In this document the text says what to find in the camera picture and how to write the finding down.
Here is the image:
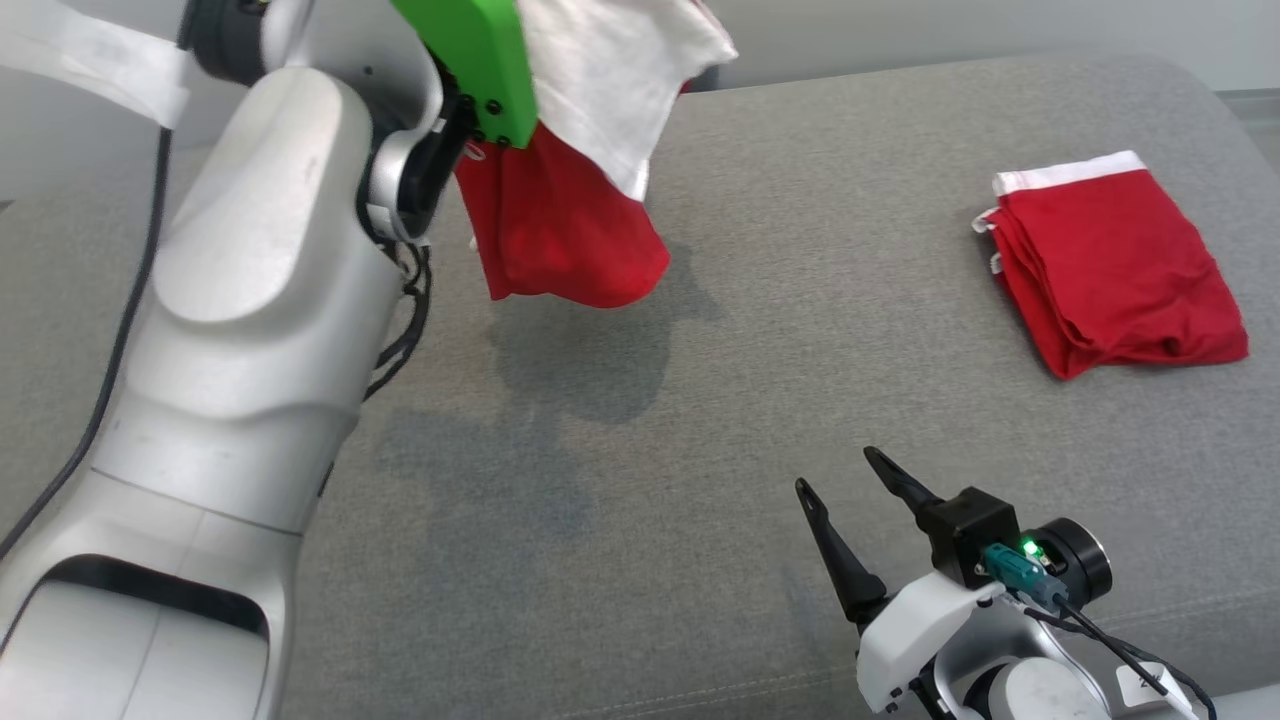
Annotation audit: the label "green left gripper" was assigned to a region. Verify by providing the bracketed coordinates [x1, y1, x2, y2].
[390, 0, 542, 162]

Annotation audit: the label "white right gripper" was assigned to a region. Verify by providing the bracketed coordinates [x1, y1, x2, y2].
[795, 446, 1007, 714]

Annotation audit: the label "red and white basketball jersey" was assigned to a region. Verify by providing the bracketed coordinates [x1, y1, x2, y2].
[455, 0, 740, 310]

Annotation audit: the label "red shorts with white stripes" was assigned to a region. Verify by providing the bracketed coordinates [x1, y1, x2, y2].
[972, 150, 1251, 382]

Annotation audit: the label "thin black cable bundle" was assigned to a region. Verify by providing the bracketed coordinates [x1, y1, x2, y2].
[362, 240, 434, 402]

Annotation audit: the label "white cable label tag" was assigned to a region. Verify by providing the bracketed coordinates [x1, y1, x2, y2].
[1114, 664, 1197, 717]

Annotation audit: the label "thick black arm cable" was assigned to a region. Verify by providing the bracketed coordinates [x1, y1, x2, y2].
[0, 125, 177, 561]

